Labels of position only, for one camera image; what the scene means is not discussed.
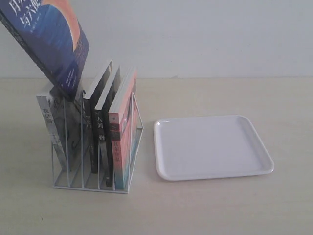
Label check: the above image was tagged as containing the pink teal book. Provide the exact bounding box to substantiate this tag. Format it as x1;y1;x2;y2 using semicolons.
109;67;137;190

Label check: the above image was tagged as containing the blue moon cover book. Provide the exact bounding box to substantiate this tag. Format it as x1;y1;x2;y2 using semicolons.
0;0;89;102

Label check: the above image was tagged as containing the black white-title book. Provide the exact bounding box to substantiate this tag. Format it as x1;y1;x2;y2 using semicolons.
94;66;121;187

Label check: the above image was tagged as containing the black brown spine book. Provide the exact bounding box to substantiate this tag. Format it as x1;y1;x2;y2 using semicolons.
83;59;113;174

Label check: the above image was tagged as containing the grey white cat book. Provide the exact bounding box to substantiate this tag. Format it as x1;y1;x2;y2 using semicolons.
36;83;81;171

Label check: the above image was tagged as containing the white plastic tray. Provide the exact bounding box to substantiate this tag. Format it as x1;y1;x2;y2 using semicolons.
154;115;274;181

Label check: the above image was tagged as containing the white wire book rack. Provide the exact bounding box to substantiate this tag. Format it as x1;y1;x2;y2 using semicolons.
51;93;144;194

